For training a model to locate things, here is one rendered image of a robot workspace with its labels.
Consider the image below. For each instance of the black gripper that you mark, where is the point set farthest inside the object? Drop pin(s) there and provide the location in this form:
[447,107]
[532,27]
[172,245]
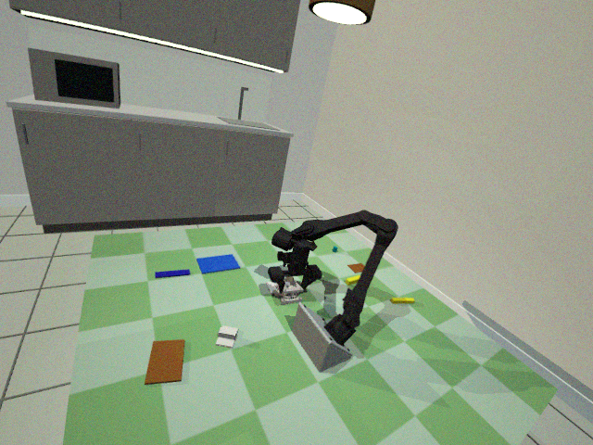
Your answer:
[295,268]

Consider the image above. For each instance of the dark blue flat bar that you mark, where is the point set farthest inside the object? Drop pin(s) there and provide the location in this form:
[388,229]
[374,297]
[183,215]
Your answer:
[172,273]

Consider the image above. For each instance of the yellow rectangular bar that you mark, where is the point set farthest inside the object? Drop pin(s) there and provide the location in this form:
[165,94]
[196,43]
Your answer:
[397,301]
[353,280]

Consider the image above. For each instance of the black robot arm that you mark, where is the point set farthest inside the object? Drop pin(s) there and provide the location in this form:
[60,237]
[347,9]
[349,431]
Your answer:
[341,327]

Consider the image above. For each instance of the blue flat rectangular plate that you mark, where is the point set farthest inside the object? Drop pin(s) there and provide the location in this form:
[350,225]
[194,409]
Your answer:
[217,264]

